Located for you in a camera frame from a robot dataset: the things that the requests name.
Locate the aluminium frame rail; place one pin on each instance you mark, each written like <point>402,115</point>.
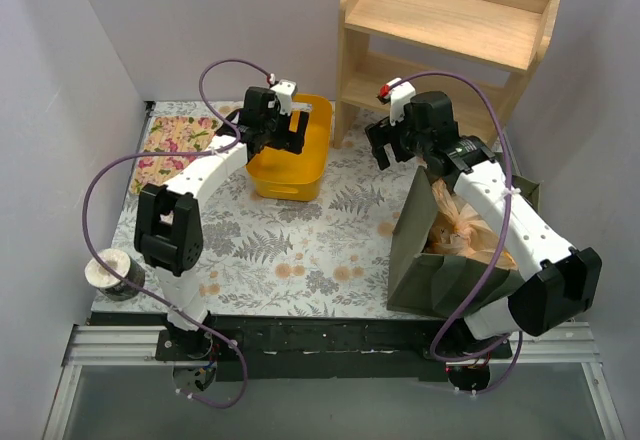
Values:
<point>570,343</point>

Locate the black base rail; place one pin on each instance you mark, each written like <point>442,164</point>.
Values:
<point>269,348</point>

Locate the yellow plastic bin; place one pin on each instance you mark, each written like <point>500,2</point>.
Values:
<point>282,175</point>

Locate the wooden shelf unit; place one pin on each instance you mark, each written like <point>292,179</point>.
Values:
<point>511,35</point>

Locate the tape roll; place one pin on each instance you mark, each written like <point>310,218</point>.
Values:
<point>109,285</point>

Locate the floral rectangular tray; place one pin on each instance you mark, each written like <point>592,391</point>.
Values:
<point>171,134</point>

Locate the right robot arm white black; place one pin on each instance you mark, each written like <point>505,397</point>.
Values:
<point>480,301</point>

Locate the dark green tote bag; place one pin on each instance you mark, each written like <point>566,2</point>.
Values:
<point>421,283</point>

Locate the floral table mat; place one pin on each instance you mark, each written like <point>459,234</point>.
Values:
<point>327,257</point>

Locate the orange plastic grocery bag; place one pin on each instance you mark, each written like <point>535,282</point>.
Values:
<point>458,230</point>

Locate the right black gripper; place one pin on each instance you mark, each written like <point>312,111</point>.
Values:
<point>388,138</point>

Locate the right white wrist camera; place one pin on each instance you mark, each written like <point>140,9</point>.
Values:
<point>396,94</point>

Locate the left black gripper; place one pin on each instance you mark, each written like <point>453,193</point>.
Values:
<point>279,139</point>

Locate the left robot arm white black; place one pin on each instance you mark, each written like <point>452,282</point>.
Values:
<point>168,230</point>

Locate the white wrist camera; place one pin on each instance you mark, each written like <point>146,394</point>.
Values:
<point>285,91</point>
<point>396,94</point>

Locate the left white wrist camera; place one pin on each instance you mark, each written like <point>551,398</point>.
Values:
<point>285,91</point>

